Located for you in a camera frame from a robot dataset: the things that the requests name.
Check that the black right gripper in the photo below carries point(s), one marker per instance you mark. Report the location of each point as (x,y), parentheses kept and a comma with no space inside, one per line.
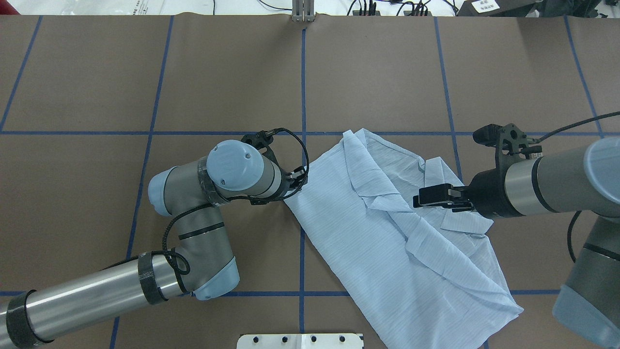
(487,193)

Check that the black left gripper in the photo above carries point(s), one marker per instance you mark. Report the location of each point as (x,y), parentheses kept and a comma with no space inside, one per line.
(289,184)

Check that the light blue button shirt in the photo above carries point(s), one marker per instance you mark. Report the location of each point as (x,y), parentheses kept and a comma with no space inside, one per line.
(424,278)

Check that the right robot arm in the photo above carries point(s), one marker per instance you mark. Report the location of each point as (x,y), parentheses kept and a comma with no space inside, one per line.
(527,183)

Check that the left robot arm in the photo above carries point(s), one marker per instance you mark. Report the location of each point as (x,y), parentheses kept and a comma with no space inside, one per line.
(195,255)

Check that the white camera mast base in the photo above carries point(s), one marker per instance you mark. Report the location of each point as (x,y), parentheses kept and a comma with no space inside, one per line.
(301,341)

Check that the aluminium frame post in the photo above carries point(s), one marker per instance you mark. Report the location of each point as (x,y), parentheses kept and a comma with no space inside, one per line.
(303,11)

